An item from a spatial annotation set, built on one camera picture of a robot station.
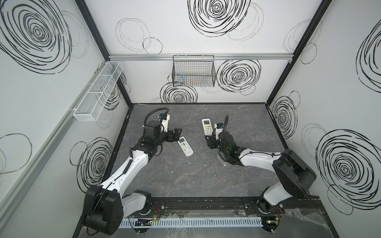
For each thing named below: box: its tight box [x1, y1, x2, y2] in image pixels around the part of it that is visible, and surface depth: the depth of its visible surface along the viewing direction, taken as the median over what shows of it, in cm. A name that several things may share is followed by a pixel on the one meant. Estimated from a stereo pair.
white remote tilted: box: [177, 135, 194, 158], surface depth 96 cm
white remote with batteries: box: [201, 118, 214, 136], surface depth 93 cm
